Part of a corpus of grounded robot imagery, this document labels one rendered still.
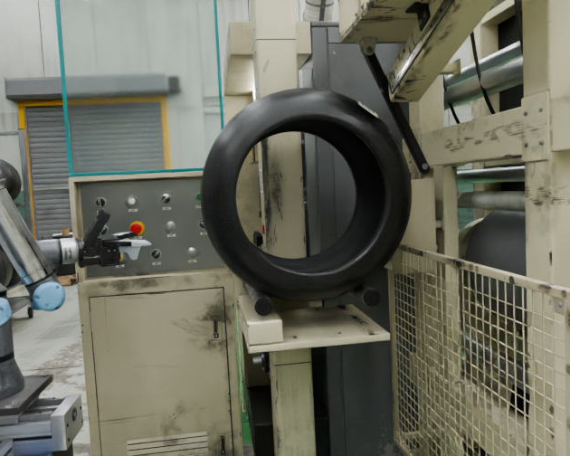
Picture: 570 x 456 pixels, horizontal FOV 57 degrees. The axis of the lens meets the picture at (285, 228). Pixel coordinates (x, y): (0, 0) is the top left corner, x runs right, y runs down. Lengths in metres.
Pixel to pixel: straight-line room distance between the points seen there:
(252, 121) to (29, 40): 10.49
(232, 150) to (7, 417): 0.84
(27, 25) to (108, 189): 9.87
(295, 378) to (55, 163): 9.74
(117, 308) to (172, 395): 0.38
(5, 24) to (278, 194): 10.51
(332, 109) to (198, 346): 1.05
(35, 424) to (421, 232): 1.20
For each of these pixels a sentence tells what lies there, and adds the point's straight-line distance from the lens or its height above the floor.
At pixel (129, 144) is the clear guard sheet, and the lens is 1.95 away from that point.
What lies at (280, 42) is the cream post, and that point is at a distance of 1.72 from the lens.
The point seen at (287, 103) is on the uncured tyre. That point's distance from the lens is 1.31.
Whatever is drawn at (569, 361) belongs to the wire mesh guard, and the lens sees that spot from 1.02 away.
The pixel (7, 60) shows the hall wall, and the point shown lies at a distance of 11.74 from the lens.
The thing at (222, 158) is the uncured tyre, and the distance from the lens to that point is 1.29.
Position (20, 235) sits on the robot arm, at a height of 1.11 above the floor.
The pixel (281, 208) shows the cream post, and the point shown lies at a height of 1.13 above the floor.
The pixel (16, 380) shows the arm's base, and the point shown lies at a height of 0.75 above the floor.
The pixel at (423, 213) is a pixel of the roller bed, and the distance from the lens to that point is 1.71.
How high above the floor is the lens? 1.19
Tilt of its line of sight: 4 degrees down
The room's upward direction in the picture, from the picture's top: 3 degrees counter-clockwise
